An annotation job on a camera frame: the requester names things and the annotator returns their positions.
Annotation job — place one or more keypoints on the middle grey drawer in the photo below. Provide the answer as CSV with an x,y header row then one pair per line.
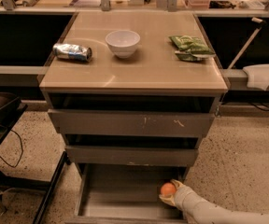
x,y
132,156

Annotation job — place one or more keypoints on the top grey drawer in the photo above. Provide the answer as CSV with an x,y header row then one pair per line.
x,y
69,121

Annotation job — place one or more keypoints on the white stick with handle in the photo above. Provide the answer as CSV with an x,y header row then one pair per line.
x,y
260,23

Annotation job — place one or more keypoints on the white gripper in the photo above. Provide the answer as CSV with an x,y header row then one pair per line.
x,y
182,195

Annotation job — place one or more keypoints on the orange fruit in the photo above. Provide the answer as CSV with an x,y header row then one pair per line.
x,y
168,189

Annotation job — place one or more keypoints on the bottom open grey drawer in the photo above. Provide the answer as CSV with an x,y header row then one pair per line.
x,y
124,194

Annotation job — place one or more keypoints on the crushed silver blue can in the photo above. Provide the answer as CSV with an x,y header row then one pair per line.
x,y
72,52

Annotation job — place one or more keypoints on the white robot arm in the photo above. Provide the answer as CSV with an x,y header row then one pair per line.
x,y
207,212

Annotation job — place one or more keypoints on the white ceramic bowl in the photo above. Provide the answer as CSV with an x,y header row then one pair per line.
x,y
123,43

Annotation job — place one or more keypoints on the white curved base cover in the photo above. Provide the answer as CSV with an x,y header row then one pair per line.
x,y
258,76

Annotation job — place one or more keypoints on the green snack bag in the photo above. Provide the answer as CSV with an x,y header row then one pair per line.
x,y
191,48

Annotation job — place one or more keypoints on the grey drawer cabinet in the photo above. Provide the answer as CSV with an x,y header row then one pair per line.
x,y
153,79

